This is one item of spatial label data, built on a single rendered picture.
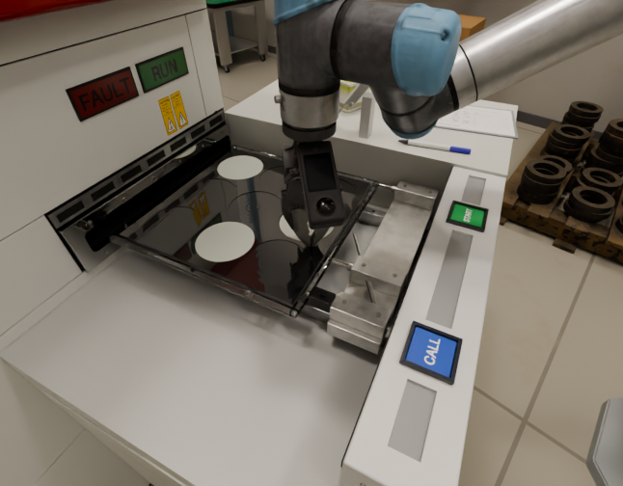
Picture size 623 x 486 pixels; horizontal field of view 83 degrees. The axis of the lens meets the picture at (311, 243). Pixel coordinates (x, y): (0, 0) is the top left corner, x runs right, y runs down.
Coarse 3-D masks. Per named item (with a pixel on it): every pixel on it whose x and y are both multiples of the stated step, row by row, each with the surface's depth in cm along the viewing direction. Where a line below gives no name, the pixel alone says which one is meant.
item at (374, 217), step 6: (354, 210) 75; (366, 210) 74; (372, 210) 74; (378, 210) 74; (360, 216) 75; (366, 216) 75; (372, 216) 74; (378, 216) 73; (384, 216) 73; (366, 222) 76; (372, 222) 75; (378, 222) 74; (426, 228) 70; (426, 234) 71
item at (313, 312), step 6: (300, 294) 58; (276, 300) 60; (306, 306) 57; (300, 312) 59; (306, 312) 58; (312, 312) 57; (318, 312) 56; (324, 312) 56; (318, 318) 57; (324, 318) 57; (390, 330) 53; (384, 342) 53
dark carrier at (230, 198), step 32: (192, 192) 71; (224, 192) 71; (256, 192) 71; (352, 192) 71; (160, 224) 64; (192, 224) 64; (256, 224) 63; (192, 256) 57; (256, 256) 58; (288, 256) 58; (320, 256) 57; (256, 288) 53; (288, 288) 53
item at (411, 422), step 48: (480, 192) 61; (432, 240) 51; (480, 240) 51; (432, 288) 45; (480, 288) 45; (480, 336) 40; (384, 384) 36; (432, 384) 36; (384, 432) 32; (432, 432) 32; (384, 480) 30; (432, 480) 30
